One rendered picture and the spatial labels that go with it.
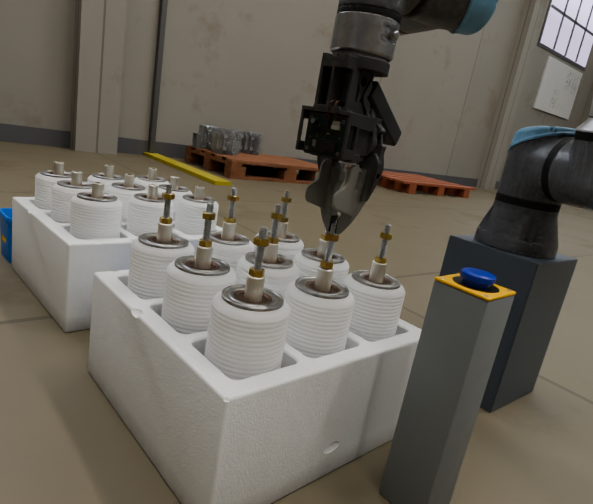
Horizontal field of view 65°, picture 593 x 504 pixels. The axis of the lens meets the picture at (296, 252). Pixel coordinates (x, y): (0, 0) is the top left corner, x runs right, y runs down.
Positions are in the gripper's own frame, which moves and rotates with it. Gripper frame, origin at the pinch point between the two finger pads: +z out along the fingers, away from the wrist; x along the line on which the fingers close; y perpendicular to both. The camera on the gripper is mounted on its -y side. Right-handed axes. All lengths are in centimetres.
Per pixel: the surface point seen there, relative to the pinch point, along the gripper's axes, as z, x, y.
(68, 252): 18, -49, 12
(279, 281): 10.9, -7.4, 0.9
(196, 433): 23.4, 0.0, 20.5
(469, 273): 1.6, 17.6, -2.2
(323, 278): 7.5, 0.5, 1.6
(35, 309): 34, -61, 12
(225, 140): 10, -241, -199
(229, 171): 29, -217, -184
